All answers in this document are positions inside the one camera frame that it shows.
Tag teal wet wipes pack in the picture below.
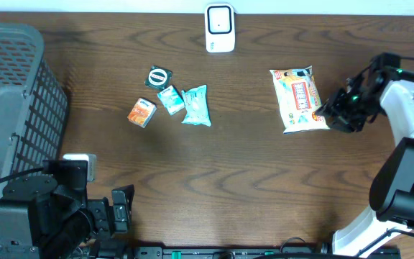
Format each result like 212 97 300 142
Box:
181 85 211 127

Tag dark grey plastic basket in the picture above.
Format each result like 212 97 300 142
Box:
0 20 69 223

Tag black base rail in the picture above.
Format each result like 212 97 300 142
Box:
131 245 402 259

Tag orange tissue pack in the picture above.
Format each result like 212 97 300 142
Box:
127 98 157 128

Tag small teal tissue pack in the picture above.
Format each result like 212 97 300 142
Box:
157 85 185 116

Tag dark green round-logo packet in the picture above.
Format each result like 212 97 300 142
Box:
144 65 173 91

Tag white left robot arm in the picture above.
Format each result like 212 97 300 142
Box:
0 160 134 258

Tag white barcode scanner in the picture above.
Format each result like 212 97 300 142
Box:
204 3 236 53

